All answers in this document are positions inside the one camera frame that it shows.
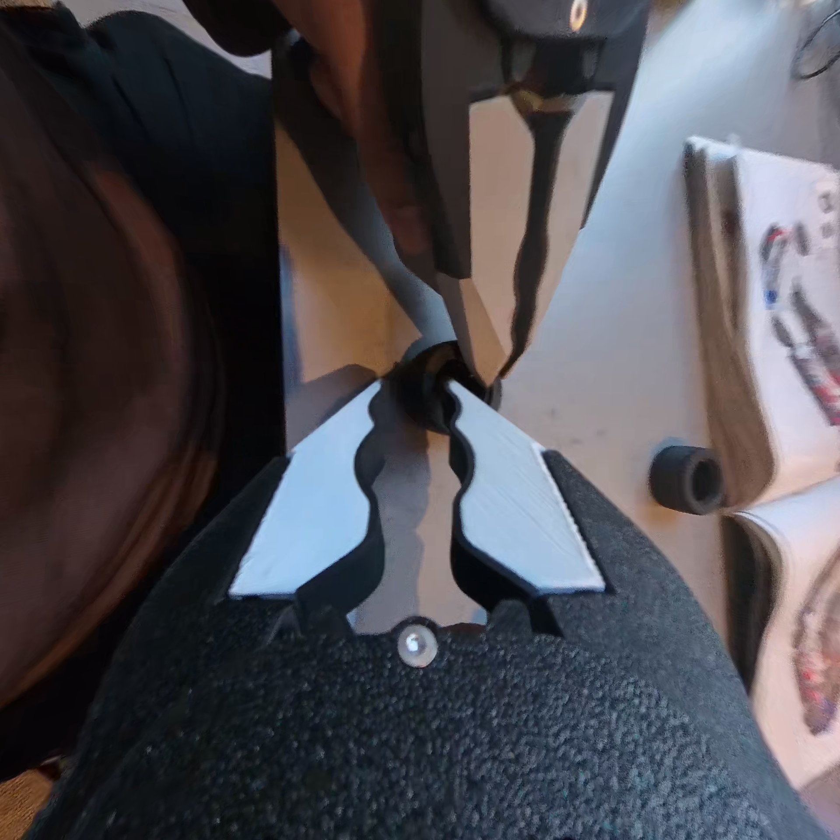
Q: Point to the open instruction booklet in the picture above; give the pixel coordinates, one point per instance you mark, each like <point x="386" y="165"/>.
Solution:
<point x="754" y="328"/>

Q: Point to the person's left hand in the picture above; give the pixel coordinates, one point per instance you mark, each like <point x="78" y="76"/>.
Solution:
<point x="367" y="79"/>

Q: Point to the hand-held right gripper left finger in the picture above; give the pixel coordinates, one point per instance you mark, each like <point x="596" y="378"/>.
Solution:
<point x="308" y="518"/>

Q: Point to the grey desk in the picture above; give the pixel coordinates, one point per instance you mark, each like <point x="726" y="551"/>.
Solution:
<point x="590" y="407"/>

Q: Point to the loose black rubber toy tire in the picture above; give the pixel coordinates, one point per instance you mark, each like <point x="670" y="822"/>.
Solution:
<point x="669" y="485"/>

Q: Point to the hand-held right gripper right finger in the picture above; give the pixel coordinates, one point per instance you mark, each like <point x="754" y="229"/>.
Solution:
<point x="518" y="512"/>

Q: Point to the black toy wheel with tire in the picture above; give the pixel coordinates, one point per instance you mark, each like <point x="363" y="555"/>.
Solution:
<point x="420" y="394"/>

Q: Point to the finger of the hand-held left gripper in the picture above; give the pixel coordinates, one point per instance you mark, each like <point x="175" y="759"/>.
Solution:
<point x="492" y="197"/>
<point x="577" y="157"/>

